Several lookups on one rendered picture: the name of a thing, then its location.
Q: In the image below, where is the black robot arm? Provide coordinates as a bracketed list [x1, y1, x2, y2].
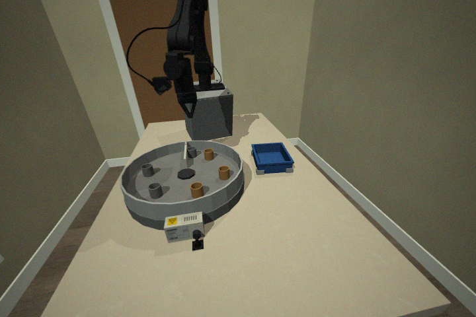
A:
[152, 0, 225, 96]

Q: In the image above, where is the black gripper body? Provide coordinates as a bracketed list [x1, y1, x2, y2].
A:
[177, 75, 197, 101]

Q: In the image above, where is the grey metal bushing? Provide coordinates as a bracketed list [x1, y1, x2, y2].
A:
[141, 163, 154, 177]
[148, 182, 163, 199]
[187, 147, 197, 159]

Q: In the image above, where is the blue open-top crate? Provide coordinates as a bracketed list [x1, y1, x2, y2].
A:
[251, 142, 294, 174]

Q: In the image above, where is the bronze bushing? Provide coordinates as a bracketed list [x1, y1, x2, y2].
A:
[190, 182, 204, 199]
[218, 166, 230, 180]
[204, 149, 214, 160]

